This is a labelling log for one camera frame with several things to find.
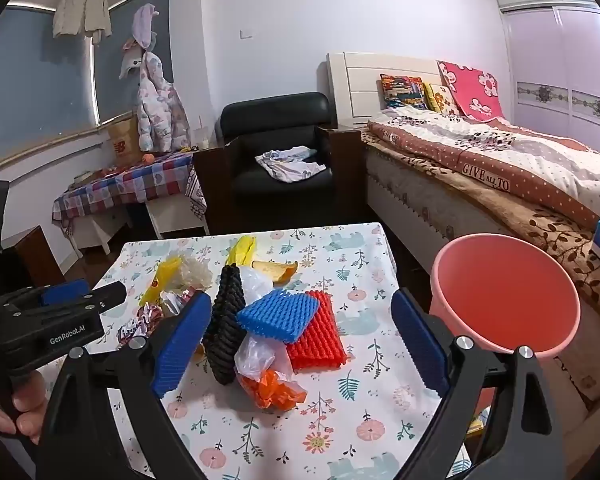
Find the orange peel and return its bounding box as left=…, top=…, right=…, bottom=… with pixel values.
left=250, top=260, right=299, bottom=285

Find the white knitted sweater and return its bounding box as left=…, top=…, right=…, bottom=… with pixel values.
left=52, top=0, right=113, bottom=45

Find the white quilted mattress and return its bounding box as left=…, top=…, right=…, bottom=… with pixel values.
left=362, top=145, right=481, bottom=271

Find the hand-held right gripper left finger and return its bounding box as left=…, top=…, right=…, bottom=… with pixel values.
left=34, top=290, right=213, bottom=480

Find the shiny colourful foil wrapper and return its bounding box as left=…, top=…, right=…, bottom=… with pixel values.
left=116, top=287, right=201, bottom=348

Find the red foam fruit net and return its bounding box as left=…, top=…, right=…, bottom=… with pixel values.
left=285, top=290, right=347, bottom=372

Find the pink plastic bucket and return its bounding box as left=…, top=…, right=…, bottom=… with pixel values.
left=428, top=232, right=582, bottom=361

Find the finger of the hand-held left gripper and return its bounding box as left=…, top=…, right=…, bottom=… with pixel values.
left=0, top=279, right=91, bottom=312
left=77, top=281, right=128, bottom=317

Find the floral tablecloth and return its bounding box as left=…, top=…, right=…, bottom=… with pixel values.
left=87, top=222, right=491, bottom=480

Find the yellow snack packet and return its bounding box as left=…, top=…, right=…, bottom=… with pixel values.
left=139, top=255, right=186, bottom=308

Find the person's left hand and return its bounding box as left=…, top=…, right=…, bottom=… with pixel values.
left=0, top=370, right=48, bottom=443

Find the black foam fruit net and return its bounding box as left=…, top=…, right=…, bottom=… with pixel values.
left=201, top=263, right=248, bottom=386

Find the yellow flower pillow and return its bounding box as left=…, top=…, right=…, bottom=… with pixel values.
left=424, top=82, right=463, bottom=116

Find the orange plastic bag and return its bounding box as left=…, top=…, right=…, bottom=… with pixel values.
left=237, top=370, right=308, bottom=410

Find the yellow printed box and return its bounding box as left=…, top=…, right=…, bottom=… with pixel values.
left=464, top=405, right=492, bottom=436

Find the dotted floral quilt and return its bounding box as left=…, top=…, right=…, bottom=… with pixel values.
left=367, top=107, right=600, bottom=233

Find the bed with patterned blankets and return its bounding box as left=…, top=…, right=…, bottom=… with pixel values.
left=365, top=142, right=600, bottom=321

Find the yellow plastic bag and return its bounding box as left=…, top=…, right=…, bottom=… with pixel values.
left=225, top=235, right=258, bottom=268

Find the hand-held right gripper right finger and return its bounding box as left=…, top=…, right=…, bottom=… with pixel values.
left=390, top=287, right=568, bottom=480

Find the white hanging cloth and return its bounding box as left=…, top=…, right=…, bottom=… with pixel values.
left=119, top=40, right=146, bottom=80

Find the blue foam fruit net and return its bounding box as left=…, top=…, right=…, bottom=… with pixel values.
left=236, top=287, right=322, bottom=345

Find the white printed cloth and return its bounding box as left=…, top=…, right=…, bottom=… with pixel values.
left=255, top=146, right=327, bottom=183

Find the black leather armchair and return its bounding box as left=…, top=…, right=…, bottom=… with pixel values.
left=220, top=92, right=333, bottom=226

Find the beige cardboard box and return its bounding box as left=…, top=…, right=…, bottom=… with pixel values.
left=480, top=352, right=600, bottom=461

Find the white bed headboard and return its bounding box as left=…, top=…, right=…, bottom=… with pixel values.
left=326, top=51, right=448, bottom=123

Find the white stool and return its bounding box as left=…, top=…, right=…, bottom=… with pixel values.
left=145, top=192, right=206, bottom=241

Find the white fluffy wad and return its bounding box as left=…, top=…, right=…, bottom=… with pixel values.
left=234, top=266, right=296, bottom=378

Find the pink hanging garment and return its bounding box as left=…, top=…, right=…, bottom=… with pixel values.
left=131, top=4, right=160, bottom=51

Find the brown paper bag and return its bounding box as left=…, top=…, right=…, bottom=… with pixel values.
left=105, top=115, right=143, bottom=166

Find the plastic cup with straw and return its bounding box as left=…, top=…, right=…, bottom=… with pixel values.
left=192, top=115, right=211, bottom=150

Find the pink flower pillow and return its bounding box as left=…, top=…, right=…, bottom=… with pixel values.
left=436, top=60, right=506, bottom=123

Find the checkered tablecloth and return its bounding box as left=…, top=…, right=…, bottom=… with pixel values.
left=51, top=152, right=196, bottom=226

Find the grey fluffy wad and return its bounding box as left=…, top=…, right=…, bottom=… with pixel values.
left=172, top=255, right=216, bottom=293

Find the colourful patterned pillow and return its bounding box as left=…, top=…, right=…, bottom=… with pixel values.
left=379, top=74, right=428, bottom=111

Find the floral padded jacket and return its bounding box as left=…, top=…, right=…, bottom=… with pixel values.
left=136, top=50, right=192, bottom=153

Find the lilac sliding wardrobe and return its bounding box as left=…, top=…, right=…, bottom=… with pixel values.
left=492, top=0, right=600, bottom=141

